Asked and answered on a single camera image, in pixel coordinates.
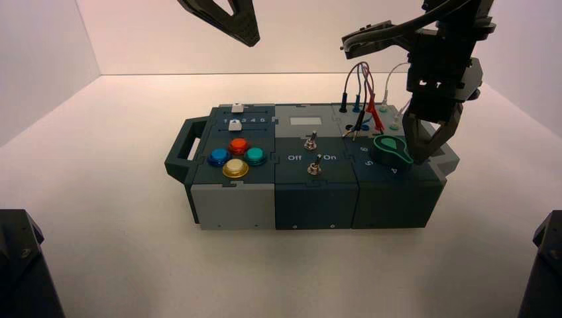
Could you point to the grey rectangular display window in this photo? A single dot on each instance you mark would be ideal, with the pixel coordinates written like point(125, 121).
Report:
point(307, 121)

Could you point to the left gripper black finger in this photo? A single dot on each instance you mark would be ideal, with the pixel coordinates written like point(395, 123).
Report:
point(248, 17)
point(210, 13)

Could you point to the dark green modular task box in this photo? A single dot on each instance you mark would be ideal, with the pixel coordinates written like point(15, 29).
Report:
point(316, 202)

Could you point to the green pointer rotary knob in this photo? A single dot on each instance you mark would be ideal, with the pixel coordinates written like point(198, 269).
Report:
point(388, 153)

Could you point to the blue round push button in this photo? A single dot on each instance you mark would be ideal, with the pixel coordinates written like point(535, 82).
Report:
point(219, 156)

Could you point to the yellow round push button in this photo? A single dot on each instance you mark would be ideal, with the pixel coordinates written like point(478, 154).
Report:
point(235, 168)

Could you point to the metal toggle switch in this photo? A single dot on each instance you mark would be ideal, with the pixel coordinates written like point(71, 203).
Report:
point(314, 167)
point(312, 141)

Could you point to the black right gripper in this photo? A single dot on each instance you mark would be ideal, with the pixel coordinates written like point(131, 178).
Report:
point(439, 70)

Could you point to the red round push button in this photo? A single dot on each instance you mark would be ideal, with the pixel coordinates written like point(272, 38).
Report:
point(239, 145)

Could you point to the white slider cap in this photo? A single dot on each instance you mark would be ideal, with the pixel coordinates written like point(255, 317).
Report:
point(236, 126)
point(237, 108)

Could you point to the green round push button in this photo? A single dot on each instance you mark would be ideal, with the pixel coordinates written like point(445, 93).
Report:
point(255, 156)

